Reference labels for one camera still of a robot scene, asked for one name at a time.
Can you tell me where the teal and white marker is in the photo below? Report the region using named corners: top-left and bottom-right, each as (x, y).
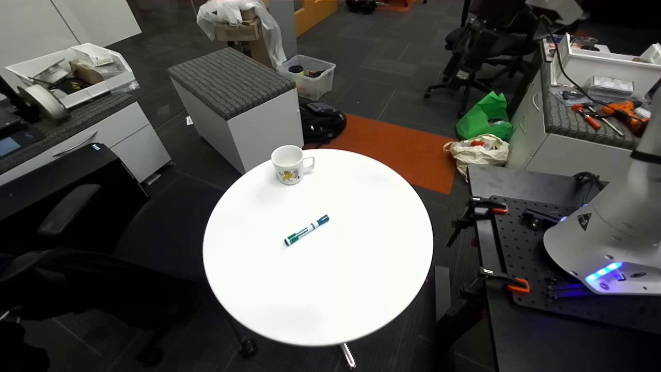
top-left (282, 212), bottom-right (332, 247)

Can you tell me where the white printed ceramic cup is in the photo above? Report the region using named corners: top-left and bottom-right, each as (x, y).
top-left (269, 143), bottom-right (317, 188)

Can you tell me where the black floor bag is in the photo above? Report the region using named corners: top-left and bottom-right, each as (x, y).
top-left (300, 100), bottom-right (349, 149)

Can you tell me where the orange floor mat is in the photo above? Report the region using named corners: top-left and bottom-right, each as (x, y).
top-left (306, 111), bottom-right (461, 195)

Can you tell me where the clear plastic bin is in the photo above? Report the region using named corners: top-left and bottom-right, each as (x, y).
top-left (277, 51), bottom-right (339, 103)

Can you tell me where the white cabinet with grey cushion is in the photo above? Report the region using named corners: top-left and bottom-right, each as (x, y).
top-left (165, 44), bottom-right (306, 176)

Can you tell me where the white printed bag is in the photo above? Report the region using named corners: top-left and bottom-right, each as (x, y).
top-left (442, 132), bottom-right (511, 178)

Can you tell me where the orange and black clamp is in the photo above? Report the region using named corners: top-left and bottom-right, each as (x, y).
top-left (445, 195), bottom-right (511, 247)
top-left (474, 267), bottom-right (533, 297)

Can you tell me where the green bag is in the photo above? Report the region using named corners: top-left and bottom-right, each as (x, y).
top-left (453, 88), bottom-right (517, 143)

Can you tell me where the orange wooden panel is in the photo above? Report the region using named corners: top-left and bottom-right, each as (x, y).
top-left (292, 0), bottom-right (339, 37)

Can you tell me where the brown cardboard box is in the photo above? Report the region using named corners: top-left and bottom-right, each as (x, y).
top-left (212, 16), bottom-right (274, 68)

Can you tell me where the white desk cabinet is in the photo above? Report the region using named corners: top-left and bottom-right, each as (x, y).
top-left (0, 88), bottom-right (174, 192)

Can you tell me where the white plastic bag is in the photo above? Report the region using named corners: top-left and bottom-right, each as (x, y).
top-left (193, 0), bottom-right (289, 68)

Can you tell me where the black wheeled office chair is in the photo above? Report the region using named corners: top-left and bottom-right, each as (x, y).
top-left (422, 0), bottom-right (545, 104)

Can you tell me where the white cabinet with tools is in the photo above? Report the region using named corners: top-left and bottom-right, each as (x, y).
top-left (505, 37), bottom-right (661, 183)

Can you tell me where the white tray with clutter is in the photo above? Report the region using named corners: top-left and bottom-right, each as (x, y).
top-left (3, 41), bottom-right (140, 111)

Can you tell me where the orange power drill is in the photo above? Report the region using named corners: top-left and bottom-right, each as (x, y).
top-left (595, 98), bottom-right (653, 135)

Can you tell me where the beige tape roll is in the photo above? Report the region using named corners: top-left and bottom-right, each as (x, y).
top-left (17, 82), bottom-right (69, 123)

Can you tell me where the white open box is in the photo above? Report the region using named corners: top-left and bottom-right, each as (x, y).
top-left (556, 31), bottom-right (661, 98)

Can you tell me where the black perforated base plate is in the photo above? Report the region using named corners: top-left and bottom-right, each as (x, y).
top-left (489, 195), bottom-right (661, 336)

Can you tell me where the orange handled screwdriver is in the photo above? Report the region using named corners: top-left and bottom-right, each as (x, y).
top-left (569, 100), bottom-right (625, 135)

